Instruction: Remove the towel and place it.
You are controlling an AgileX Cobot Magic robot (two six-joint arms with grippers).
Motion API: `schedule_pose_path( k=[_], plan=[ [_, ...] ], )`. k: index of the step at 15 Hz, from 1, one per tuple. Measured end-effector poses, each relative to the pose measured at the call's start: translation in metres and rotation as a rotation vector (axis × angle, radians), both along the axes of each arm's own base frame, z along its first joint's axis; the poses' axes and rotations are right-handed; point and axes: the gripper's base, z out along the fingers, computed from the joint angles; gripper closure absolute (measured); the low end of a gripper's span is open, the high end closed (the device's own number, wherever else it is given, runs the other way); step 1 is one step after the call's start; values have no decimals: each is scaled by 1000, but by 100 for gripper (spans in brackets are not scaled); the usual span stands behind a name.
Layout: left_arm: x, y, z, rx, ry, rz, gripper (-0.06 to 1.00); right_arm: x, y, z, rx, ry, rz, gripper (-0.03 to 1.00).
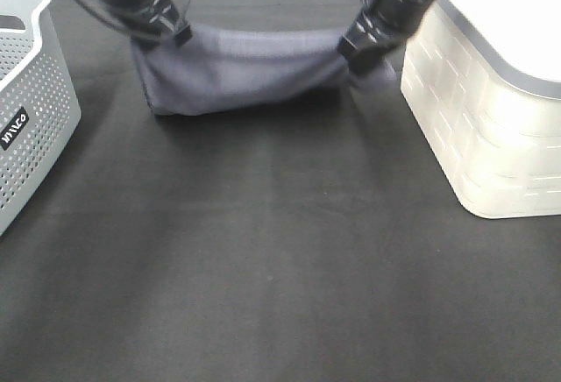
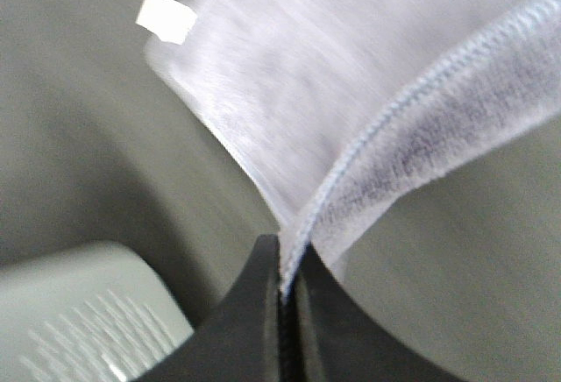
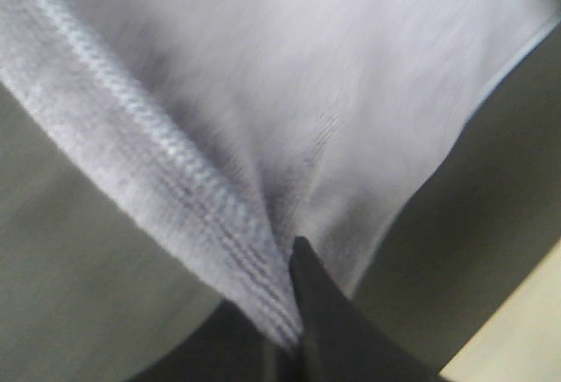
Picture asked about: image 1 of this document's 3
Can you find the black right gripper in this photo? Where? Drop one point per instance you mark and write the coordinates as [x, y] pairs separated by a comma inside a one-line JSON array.
[[381, 21]]

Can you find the blue-grey microfibre towel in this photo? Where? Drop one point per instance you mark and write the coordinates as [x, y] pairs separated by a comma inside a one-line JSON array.
[[218, 70]]

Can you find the white plastic basket grey rim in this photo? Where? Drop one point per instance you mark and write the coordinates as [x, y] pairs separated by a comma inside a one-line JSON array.
[[482, 78]]

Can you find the grey perforated plastic basket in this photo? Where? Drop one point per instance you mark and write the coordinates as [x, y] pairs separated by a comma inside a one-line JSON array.
[[39, 106]]

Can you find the black felt table mat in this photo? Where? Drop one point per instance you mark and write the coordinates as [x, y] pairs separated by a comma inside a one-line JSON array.
[[314, 240]]

